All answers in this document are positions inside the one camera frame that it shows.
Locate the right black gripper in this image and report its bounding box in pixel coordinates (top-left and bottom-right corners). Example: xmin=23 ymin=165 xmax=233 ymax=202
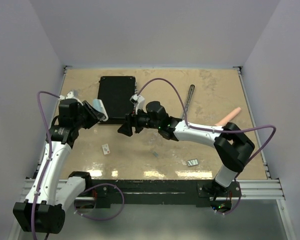
xmin=118 ymin=105 xmax=161 ymax=137

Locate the silver black stapler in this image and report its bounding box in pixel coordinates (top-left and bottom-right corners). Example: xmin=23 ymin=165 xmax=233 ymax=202
xmin=181 ymin=84 xmax=195 ymax=120

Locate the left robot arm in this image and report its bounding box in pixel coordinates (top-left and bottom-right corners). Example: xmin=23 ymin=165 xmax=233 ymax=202
xmin=13 ymin=97 xmax=108 ymax=234

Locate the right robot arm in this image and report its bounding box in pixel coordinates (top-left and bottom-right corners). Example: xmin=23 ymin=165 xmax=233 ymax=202
xmin=118 ymin=101 xmax=255 ymax=197

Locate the small staple box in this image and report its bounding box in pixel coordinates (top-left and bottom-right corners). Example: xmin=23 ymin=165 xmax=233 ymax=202
xmin=102 ymin=144 xmax=111 ymax=156

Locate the black briefcase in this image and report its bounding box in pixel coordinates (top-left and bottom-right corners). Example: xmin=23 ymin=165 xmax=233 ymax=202
xmin=98 ymin=76 xmax=136 ymax=125

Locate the staple strips pack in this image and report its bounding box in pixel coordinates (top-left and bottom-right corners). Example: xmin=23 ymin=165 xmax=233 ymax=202
xmin=187 ymin=158 xmax=199 ymax=167

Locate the pink silicone cone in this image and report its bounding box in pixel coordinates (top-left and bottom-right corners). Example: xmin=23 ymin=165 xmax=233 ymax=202
xmin=215 ymin=107 xmax=241 ymax=126

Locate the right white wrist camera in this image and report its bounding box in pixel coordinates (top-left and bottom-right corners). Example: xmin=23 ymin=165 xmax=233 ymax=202
xmin=130 ymin=94 xmax=145 ymax=112

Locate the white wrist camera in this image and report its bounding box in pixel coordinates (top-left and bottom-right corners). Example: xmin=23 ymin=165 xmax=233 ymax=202
xmin=59 ymin=90 xmax=77 ymax=100
xmin=130 ymin=94 xmax=145 ymax=112

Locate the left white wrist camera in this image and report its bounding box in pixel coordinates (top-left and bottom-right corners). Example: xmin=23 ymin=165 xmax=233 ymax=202
xmin=59 ymin=90 xmax=77 ymax=100

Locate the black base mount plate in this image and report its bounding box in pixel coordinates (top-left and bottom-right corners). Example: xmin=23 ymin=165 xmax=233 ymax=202
xmin=77 ymin=179 xmax=242 ymax=209

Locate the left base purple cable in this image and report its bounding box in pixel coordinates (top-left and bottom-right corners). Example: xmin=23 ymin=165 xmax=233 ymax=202
xmin=74 ymin=183 xmax=125 ymax=222

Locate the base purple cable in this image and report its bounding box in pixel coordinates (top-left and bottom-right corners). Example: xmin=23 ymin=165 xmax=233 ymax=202
xmin=214 ymin=192 xmax=243 ymax=216
xmin=74 ymin=183 xmax=125 ymax=222

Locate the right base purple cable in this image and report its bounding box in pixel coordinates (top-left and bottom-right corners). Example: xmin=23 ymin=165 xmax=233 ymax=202
xmin=214 ymin=192 xmax=243 ymax=216

